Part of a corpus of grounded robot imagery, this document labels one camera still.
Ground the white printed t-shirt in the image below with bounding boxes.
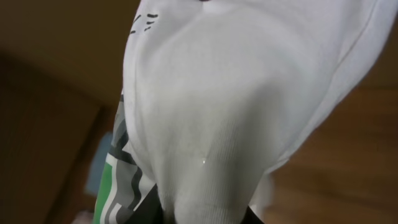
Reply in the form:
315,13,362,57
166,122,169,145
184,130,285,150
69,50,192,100
93,0,397,223

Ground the clear plastic storage bin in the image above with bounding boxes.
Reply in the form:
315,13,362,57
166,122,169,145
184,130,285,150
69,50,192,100
1,0,139,223

